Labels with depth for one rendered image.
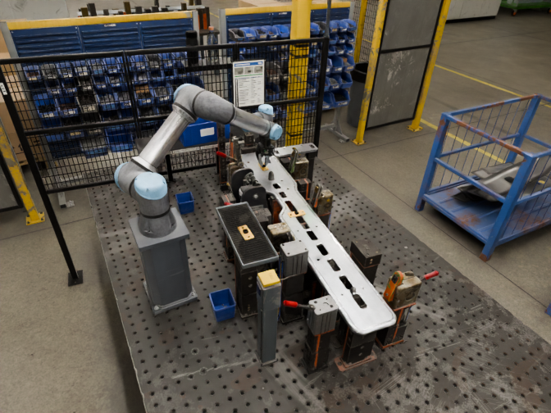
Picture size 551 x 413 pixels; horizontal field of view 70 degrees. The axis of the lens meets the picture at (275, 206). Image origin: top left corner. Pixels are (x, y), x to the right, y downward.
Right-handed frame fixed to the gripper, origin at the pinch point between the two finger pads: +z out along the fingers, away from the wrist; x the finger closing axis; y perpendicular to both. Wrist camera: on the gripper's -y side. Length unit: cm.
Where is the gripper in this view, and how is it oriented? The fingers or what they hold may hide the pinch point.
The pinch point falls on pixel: (263, 164)
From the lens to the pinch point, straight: 227.1
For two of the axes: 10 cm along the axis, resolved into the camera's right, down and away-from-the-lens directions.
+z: -0.3, 8.1, 5.9
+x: 9.3, -1.9, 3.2
